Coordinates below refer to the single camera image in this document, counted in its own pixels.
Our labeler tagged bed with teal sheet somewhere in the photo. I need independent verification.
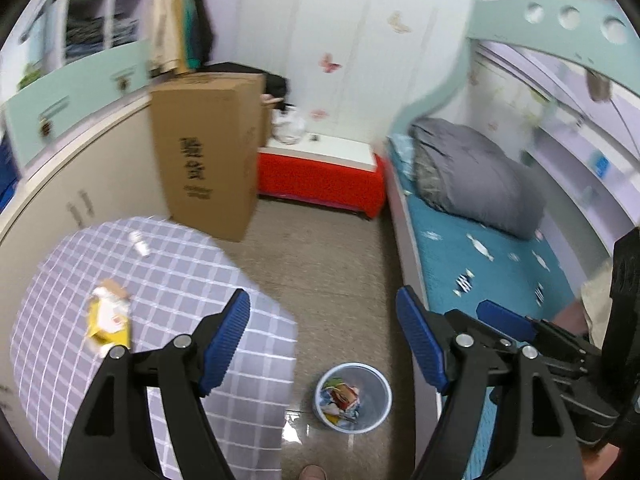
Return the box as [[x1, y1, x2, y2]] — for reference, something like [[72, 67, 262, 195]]
[[387, 135, 588, 480]]

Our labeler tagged large cardboard box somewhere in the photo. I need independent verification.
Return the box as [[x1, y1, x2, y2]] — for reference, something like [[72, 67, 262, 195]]
[[150, 72, 268, 243]]

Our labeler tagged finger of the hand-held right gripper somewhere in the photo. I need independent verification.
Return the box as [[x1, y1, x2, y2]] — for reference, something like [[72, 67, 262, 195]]
[[476, 300, 608, 361], [444, 309, 621, 443]]

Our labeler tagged beige hanging garment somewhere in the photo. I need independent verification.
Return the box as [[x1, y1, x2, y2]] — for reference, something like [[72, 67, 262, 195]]
[[150, 0, 188, 76]]

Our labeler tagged red storage bench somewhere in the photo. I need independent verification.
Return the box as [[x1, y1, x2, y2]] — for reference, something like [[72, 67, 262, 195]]
[[256, 134, 386, 220]]

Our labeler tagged teal bed frame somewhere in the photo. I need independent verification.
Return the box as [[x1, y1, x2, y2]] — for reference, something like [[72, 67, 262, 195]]
[[387, 0, 640, 161]]

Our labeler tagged brown hanging ornament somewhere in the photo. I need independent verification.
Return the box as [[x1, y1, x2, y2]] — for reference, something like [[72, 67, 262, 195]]
[[585, 71, 613, 103]]

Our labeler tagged black bag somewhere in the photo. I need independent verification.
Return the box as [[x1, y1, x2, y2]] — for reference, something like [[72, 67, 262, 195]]
[[205, 62, 290, 111]]

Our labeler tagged beige butterfly wall sticker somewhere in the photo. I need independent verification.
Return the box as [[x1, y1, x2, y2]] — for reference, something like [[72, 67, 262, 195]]
[[387, 10, 412, 35]]

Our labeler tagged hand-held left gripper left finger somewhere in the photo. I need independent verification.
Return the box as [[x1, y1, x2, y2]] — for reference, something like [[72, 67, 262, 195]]
[[57, 287, 251, 480]]

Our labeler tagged black hanging garment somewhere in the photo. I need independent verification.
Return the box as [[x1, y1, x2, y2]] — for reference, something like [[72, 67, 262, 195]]
[[192, 0, 216, 66]]

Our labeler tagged round table, checkered cloth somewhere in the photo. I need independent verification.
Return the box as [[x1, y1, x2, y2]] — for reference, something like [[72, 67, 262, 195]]
[[9, 216, 300, 480]]

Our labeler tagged white bedside wall shelf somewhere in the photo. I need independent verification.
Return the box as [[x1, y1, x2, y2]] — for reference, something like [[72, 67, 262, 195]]
[[520, 50, 640, 281]]

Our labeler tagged small white wrapper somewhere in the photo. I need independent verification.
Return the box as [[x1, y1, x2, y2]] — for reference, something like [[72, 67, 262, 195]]
[[127, 231, 151, 257]]

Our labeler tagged red cardboard snack box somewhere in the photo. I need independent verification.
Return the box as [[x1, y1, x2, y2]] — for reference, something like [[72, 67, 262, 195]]
[[332, 384, 361, 408]]

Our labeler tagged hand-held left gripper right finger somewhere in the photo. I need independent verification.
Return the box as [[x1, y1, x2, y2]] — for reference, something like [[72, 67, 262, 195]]
[[395, 285, 586, 480]]

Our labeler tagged beige cloth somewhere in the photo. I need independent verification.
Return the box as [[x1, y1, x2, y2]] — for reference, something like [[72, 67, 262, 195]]
[[580, 260, 616, 341]]

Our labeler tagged white plastic bag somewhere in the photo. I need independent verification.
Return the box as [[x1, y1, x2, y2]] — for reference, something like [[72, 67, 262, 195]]
[[272, 107, 306, 145]]

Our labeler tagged teal drawer unit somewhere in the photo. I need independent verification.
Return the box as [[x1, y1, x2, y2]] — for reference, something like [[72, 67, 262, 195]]
[[0, 40, 153, 171]]

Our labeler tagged blue box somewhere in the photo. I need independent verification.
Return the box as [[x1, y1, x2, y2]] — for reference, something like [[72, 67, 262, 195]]
[[0, 135, 21, 211]]

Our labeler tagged grey duvet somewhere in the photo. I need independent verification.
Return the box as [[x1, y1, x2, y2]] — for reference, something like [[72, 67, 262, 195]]
[[409, 117, 548, 240]]

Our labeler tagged white shelf unit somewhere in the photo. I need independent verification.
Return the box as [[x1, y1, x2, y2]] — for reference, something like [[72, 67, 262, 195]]
[[50, 0, 161, 68]]

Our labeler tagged green hanging garment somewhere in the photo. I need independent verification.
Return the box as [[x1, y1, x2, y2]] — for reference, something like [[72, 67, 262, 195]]
[[182, 0, 201, 73]]

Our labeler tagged cream cabinet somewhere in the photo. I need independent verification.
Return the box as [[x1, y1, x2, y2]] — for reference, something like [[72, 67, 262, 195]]
[[0, 95, 173, 271]]

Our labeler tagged yellow white packet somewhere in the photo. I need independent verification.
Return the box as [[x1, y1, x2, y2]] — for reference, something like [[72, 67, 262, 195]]
[[85, 280, 133, 356]]

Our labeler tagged white waste bin with trash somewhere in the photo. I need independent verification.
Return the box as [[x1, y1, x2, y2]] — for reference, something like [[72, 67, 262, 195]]
[[314, 362, 393, 433]]

